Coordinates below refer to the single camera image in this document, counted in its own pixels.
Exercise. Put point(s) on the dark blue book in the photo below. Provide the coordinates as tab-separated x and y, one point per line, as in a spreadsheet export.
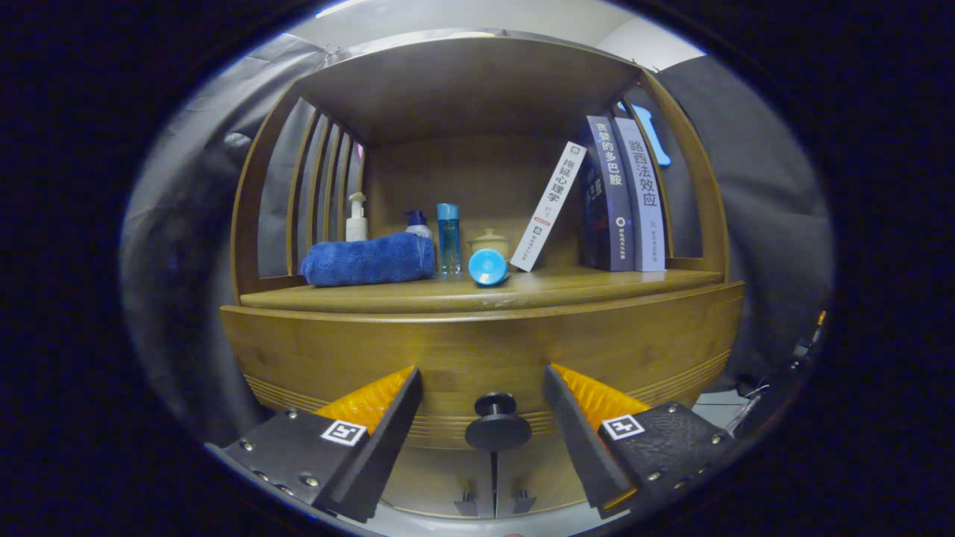
608	194

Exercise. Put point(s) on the light purple book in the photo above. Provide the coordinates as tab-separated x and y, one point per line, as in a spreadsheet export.
643	194

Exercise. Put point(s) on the wooden cabinet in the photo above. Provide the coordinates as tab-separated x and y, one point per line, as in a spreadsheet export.
462	82

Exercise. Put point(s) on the clear blue bottle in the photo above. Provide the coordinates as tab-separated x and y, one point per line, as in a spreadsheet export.
448	239

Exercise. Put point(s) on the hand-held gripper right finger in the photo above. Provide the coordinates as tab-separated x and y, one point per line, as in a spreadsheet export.
576	447

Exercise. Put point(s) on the black round drawer knob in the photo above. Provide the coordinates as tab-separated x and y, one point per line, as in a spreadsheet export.
498	425

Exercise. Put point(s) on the wooden countertop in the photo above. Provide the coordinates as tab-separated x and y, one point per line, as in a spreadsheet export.
597	283

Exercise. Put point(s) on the blue rolled towel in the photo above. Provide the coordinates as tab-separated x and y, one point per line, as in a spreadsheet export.
369	259

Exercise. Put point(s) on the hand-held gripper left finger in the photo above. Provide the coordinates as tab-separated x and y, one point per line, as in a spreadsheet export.
388	447

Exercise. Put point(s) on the white pump bottle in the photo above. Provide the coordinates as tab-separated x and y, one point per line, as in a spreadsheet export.
357	224

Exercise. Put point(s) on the blue cosmetic tube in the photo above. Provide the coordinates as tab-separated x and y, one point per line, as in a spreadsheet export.
488	266

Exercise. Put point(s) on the black and orange equipment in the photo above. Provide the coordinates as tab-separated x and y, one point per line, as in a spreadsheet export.
809	335

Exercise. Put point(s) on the white bottle with blue cap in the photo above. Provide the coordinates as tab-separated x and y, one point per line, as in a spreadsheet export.
418	224

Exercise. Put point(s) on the wooden drawer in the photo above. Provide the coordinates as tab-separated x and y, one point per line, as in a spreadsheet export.
485	343

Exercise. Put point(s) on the beige lidded teacup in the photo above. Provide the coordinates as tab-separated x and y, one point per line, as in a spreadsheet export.
490	240

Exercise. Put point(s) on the white book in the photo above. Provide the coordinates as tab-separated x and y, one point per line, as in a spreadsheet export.
548	205

